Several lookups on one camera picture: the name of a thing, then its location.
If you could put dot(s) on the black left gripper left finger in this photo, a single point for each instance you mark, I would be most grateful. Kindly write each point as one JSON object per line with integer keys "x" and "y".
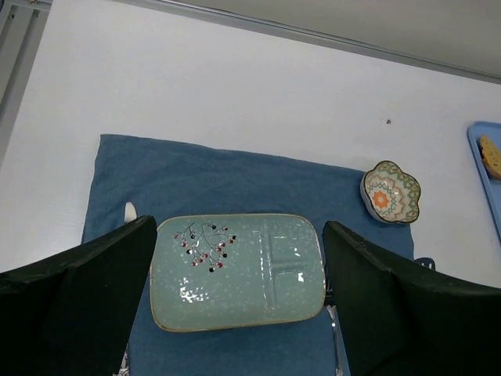
{"x": 72, "y": 313}

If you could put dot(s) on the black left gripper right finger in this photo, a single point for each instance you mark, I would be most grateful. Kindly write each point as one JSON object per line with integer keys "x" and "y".
{"x": 400, "y": 318}

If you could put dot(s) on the sliced bread piece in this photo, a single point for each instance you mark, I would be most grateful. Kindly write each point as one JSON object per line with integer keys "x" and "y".
{"x": 490, "y": 156}

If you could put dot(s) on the silver fork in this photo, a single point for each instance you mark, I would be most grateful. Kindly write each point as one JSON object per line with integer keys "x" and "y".
{"x": 328, "y": 303}

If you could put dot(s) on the silver table knife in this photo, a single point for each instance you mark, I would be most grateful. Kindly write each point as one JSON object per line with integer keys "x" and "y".
{"x": 130, "y": 213}

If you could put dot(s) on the patterned flower-shaped small bowl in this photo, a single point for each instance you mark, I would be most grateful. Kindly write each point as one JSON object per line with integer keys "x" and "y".
{"x": 390, "y": 195}

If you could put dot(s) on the light green rectangular plate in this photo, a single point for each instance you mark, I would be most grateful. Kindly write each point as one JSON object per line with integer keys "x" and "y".
{"x": 214, "y": 272}

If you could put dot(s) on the blue cloth placemat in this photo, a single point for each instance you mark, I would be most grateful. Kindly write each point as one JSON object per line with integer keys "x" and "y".
{"x": 167, "y": 179}

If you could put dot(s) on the light blue tray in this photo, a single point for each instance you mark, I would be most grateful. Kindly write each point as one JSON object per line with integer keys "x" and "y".
{"x": 491, "y": 186}

